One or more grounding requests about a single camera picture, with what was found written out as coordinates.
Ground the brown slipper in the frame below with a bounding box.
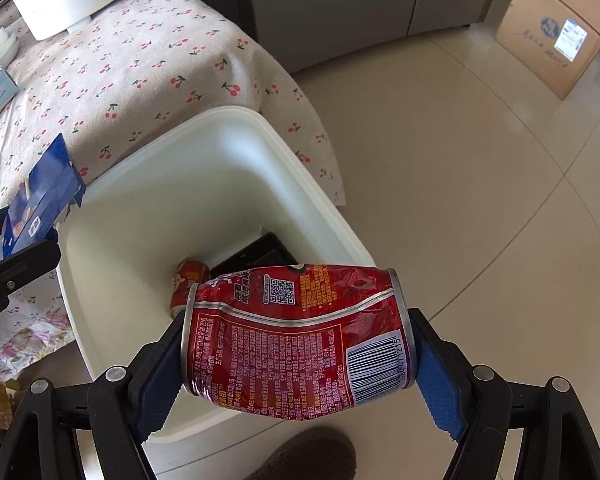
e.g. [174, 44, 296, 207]
[242, 427, 357, 480]

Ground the cardboard box white label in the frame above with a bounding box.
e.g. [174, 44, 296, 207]
[495, 0, 600, 101]

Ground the grey refrigerator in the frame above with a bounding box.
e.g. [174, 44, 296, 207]
[172, 0, 533, 76]

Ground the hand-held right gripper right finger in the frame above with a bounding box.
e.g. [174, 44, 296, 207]
[407, 308, 600, 480]

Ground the cherry print tablecloth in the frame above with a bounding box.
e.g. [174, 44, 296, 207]
[0, 0, 346, 386]

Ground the white plastic bin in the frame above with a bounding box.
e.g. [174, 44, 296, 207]
[55, 106, 378, 445]

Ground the black plastic tray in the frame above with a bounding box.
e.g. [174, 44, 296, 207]
[209, 231, 298, 281]

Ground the blue foil snack packet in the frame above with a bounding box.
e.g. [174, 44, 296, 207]
[1, 132, 86, 256]

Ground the white electric cooking pot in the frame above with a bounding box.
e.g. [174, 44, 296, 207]
[0, 0, 143, 42]

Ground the dented red drink can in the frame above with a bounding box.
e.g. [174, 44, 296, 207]
[181, 264, 420, 411]

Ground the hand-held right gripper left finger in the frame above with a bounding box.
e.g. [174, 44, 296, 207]
[0, 310, 187, 480]

